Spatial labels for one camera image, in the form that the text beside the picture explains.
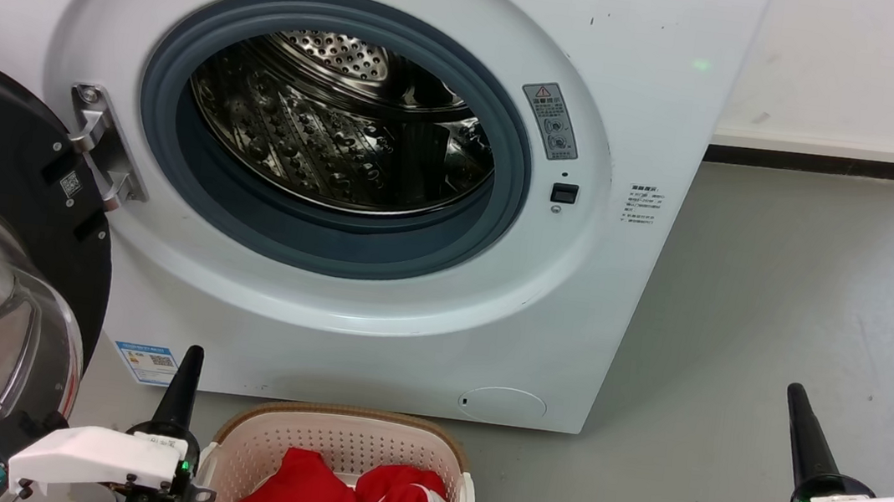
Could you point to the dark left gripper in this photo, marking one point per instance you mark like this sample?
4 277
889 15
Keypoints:
189 457

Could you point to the red garment with white stripe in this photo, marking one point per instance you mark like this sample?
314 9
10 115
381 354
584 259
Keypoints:
309 501

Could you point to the cream perforated laundry basket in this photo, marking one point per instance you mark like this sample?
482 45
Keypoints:
345 441

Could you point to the stainless steel washing machine drum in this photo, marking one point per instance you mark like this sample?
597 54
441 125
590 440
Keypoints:
325 136

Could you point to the blue energy label sticker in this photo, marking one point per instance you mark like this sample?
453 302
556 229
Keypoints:
148 363

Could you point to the grey rubber door gasket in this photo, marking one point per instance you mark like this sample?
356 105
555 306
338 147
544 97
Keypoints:
202 181

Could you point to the small QR code sticker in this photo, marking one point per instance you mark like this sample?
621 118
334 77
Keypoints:
71 184

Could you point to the white front-load washing machine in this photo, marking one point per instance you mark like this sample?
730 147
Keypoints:
631 263

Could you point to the metal door hinge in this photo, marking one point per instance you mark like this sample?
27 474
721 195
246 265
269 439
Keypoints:
105 149

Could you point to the black baseboard strip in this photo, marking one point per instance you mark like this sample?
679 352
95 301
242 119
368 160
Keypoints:
831 164

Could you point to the small white text sticker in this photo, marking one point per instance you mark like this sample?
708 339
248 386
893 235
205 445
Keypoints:
642 204

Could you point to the round white filter cover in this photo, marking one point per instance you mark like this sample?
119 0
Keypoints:
503 405

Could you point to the black door latch slot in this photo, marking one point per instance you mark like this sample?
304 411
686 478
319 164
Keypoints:
564 193

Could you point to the grey warning sticker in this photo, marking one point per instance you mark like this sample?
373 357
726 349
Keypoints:
550 121

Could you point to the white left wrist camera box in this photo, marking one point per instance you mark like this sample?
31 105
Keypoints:
95 455

